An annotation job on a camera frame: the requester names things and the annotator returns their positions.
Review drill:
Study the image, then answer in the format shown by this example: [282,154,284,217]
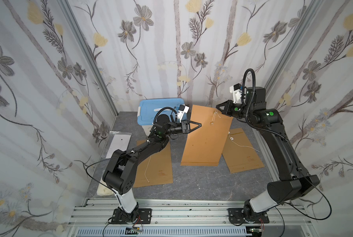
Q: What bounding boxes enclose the white string of bag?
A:
[228,133,260,153]
[209,108,221,126]
[143,155,152,183]

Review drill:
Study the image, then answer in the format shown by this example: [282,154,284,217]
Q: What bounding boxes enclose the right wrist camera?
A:
[229,84,245,104]

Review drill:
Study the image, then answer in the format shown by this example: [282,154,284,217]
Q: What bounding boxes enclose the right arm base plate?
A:
[227,208,270,225]

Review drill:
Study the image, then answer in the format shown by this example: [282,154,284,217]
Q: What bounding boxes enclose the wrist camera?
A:
[229,84,245,104]
[177,104,190,122]

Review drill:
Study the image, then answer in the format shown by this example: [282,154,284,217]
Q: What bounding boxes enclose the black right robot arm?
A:
[216,68,320,222]

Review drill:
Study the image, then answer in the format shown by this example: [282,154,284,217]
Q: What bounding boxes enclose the kraft file bag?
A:
[222,128,264,174]
[134,143,173,188]
[181,105,233,166]

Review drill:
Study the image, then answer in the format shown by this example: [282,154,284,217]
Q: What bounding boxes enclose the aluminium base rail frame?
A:
[65,198,318,237]

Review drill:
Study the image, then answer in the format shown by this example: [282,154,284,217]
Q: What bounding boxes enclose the blue lid storage box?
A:
[137,98,185,136]

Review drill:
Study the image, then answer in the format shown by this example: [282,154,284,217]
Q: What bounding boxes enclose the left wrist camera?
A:
[177,104,190,122]

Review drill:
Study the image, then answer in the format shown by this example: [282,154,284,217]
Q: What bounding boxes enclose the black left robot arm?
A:
[99,107,202,215]

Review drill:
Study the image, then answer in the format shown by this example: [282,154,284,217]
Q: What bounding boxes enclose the white slotted cable duct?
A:
[74,226,252,237]

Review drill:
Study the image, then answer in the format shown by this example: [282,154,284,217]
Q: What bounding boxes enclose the clear plastic zip bag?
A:
[102,131,132,159]

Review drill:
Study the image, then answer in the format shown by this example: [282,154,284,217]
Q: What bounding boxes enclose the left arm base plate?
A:
[109,208,152,225]

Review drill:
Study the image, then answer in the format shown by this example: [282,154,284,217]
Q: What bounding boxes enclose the bag of white material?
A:
[96,178,115,197]

